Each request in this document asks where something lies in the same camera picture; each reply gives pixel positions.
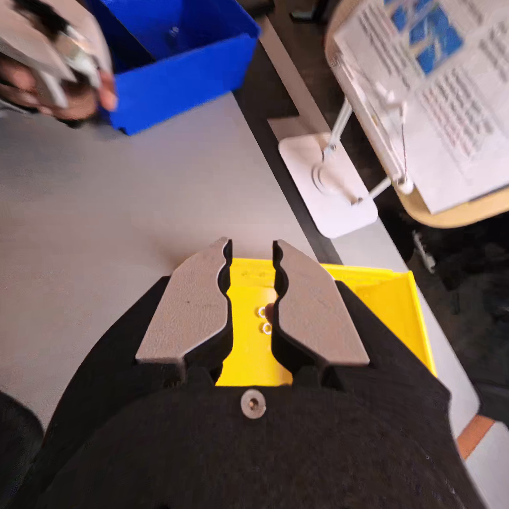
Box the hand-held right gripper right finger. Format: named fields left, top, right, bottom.
left=271, top=239, right=370, bottom=384

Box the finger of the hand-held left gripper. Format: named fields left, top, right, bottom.
left=0, top=8, right=77, bottom=83
left=54, top=0, right=115, bottom=88

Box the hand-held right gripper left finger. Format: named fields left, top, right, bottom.
left=135, top=236, right=234, bottom=384

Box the yellow plastic bin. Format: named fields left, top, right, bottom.
left=215, top=258, right=438, bottom=387

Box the blue plastic bin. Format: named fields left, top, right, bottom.
left=85, top=0, right=261, bottom=136

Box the wooden document stand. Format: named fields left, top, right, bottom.
left=278, top=0, right=509, bottom=239

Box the black textured pad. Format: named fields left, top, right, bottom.
left=0, top=392, right=44, bottom=507

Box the printed instruction sheet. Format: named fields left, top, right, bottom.
left=334, top=0, right=509, bottom=215

